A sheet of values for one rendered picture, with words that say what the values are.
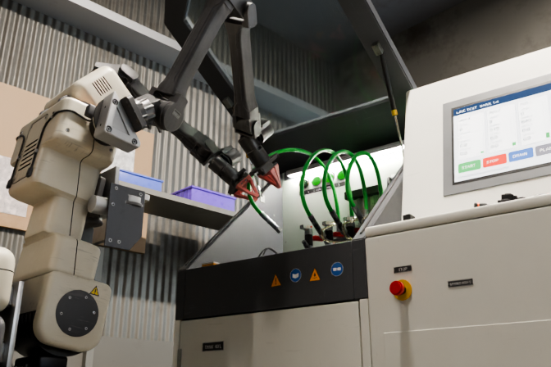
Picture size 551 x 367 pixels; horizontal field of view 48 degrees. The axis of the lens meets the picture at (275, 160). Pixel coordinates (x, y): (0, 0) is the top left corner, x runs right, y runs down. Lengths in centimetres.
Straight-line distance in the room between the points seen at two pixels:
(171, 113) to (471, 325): 88
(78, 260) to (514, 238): 101
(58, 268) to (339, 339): 73
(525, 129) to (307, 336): 85
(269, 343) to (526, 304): 71
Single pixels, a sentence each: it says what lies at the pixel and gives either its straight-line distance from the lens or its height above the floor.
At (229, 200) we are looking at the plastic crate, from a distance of 373.
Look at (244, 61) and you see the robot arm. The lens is 185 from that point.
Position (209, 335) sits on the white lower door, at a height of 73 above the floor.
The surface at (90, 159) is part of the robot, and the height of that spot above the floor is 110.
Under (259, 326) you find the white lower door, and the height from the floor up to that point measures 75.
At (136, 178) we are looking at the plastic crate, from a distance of 339.
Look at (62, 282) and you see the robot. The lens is 151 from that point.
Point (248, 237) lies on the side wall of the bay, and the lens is 237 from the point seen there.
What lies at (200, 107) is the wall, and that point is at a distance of 440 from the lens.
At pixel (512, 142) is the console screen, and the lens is 192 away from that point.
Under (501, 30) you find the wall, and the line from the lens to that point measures 486.
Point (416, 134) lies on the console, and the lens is 209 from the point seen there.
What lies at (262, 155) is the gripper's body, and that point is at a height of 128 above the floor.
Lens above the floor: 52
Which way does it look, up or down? 22 degrees up
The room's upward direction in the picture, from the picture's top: straight up
